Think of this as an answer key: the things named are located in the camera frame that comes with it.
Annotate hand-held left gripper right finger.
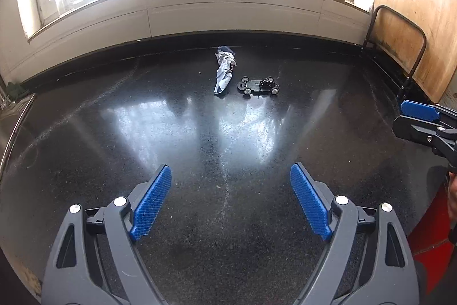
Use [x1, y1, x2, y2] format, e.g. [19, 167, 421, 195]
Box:
[290, 162, 420, 305]

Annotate person's right hand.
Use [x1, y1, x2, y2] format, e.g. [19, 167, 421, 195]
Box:
[447, 172, 457, 220]

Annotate crumpled blue white wrapper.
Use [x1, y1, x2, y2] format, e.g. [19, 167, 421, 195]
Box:
[213, 45, 237, 96]

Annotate red bin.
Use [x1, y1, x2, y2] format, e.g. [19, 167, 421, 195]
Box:
[407, 189, 455, 296]

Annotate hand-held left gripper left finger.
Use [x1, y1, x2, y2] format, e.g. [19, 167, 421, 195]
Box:
[41, 164, 173, 305]

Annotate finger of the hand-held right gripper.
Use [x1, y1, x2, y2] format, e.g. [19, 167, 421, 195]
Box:
[392, 115, 457, 174]
[400, 99, 457, 125]

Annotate dark green cloth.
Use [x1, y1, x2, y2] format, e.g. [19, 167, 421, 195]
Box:
[5, 81, 27, 101]

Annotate black toy car chassis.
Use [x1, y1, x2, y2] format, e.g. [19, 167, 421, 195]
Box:
[236, 75, 281, 98]

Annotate black metal rack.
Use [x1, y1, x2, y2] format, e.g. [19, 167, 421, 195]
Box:
[360, 5, 428, 100]

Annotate stainless steel sink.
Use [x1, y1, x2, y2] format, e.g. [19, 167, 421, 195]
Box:
[0, 93, 38, 177]

